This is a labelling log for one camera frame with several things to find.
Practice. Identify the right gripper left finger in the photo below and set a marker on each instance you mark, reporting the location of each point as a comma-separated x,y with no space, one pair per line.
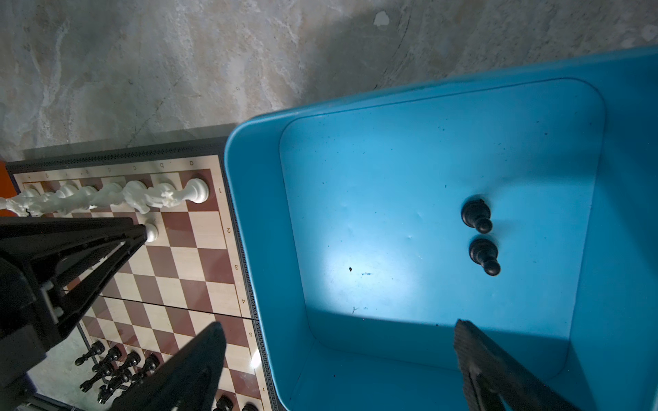
188,381

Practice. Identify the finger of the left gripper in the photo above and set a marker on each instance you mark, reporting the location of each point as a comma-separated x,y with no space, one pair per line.
75,289
60,244

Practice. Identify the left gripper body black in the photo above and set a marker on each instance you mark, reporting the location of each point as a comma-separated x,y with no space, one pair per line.
22,348

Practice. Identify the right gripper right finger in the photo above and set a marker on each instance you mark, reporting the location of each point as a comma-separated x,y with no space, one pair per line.
494,380

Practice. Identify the folding chess board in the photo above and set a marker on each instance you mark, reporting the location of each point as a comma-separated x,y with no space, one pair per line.
190,275

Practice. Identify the orange plastic tray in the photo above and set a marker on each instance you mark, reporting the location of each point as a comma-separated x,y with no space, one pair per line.
7,189

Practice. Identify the black piece in blue tray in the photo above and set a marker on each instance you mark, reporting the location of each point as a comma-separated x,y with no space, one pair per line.
477,215
484,252

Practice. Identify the blue plastic tray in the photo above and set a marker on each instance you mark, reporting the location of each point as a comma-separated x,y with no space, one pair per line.
349,214

